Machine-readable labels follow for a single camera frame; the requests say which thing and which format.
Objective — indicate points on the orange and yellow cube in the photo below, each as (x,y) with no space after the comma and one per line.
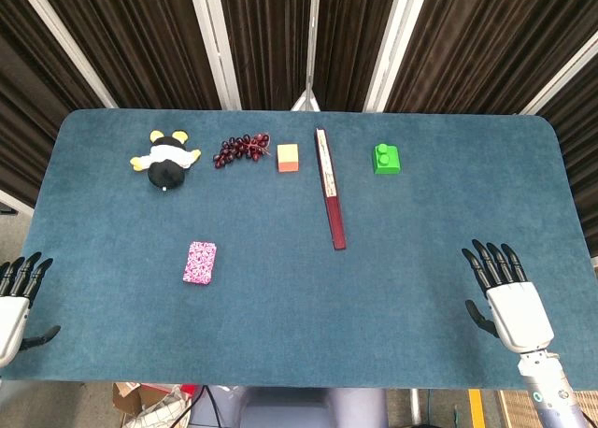
(288,159)

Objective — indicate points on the green two-stud building block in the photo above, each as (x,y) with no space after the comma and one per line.
(387,161)

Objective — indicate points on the lavender robot base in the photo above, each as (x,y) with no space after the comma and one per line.
(289,409)

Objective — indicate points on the brown cardboard box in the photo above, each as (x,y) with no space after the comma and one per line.
(133,400)

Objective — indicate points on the dark red grape bunch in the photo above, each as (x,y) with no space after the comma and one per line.
(238,148)

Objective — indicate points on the left black-fingered robot hand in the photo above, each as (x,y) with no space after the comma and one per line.
(11,316)

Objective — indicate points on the right black-fingered robot hand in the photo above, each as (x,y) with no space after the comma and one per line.
(518,313)

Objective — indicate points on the white table leg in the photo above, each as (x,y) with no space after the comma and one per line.
(415,407)

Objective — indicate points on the thin white frame post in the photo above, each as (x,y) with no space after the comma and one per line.
(310,49)

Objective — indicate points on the dark red folded fan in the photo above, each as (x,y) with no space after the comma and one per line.
(334,213)

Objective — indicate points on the dark brown curtain panel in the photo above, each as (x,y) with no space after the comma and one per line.
(355,40)
(28,119)
(140,40)
(266,40)
(490,40)

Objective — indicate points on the black white penguin plush toy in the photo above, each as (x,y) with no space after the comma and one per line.
(166,171)

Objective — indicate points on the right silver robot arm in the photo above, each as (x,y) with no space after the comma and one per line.
(549,390)

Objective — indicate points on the blue felt table mat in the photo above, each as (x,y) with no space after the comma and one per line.
(299,306)

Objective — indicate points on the beige woven floor mat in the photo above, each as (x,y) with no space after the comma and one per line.
(514,411)

